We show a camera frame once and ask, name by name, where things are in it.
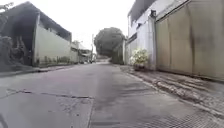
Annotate dark green bushes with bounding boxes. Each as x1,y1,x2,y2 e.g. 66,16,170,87
110,43,125,65

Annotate large round tree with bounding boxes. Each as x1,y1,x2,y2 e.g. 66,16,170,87
93,27,127,58

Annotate utility pole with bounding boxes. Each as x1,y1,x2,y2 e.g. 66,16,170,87
91,33,95,63

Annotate white flowering bush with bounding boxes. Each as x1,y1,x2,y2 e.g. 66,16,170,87
129,48,150,71

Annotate row of low houses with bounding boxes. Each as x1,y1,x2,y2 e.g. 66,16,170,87
78,43,98,64

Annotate low grey walled building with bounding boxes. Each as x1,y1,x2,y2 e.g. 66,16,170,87
69,40,81,64

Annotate grey concrete road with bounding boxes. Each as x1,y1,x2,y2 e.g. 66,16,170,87
0,61,224,128

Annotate grey building with dark roof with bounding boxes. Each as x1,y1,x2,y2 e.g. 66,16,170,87
0,0,73,68

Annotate concrete kerb strip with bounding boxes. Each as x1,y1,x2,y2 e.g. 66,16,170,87
0,64,78,79

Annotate concrete pavement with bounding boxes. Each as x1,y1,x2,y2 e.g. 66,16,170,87
116,63,224,118

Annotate weeds along wall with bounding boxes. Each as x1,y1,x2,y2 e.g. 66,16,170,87
34,55,72,67

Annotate tan metal gate wall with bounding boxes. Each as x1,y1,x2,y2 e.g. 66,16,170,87
154,0,224,83

